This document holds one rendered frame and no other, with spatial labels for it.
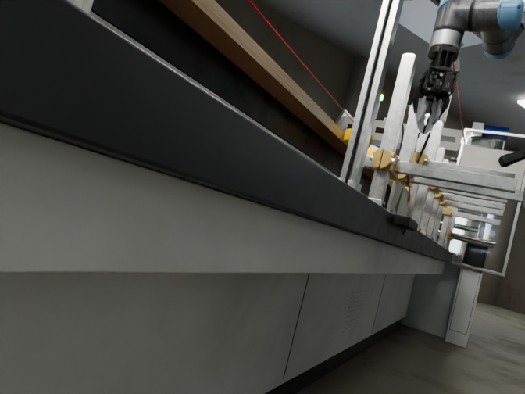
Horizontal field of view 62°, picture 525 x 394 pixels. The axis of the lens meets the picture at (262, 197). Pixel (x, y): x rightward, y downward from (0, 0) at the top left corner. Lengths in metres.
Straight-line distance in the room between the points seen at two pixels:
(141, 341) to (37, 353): 0.20
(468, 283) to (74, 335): 3.52
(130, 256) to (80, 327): 0.30
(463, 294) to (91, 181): 3.72
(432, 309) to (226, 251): 3.62
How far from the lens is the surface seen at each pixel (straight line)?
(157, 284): 0.80
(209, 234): 0.52
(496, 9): 1.26
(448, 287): 4.10
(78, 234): 0.38
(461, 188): 1.47
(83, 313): 0.71
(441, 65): 1.23
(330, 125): 1.19
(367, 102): 0.98
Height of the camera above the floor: 0.60
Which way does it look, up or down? 3 degrees up
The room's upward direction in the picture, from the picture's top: 14 degrees clockwise
